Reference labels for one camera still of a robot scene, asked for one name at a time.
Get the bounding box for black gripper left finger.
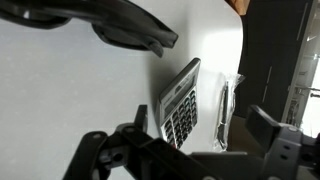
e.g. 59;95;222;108
134;104;149;133

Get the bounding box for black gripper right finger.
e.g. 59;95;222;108
245;104;282;151

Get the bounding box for silver calculator with dark keys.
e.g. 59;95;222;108
155;57;202;150

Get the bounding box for pen in clear plastic bag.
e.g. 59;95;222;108
213;72;246;153

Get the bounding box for dark kitchen cabinet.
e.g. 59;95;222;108
233;0;315;123

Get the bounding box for black sunglasses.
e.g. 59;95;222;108
0;0;179;58

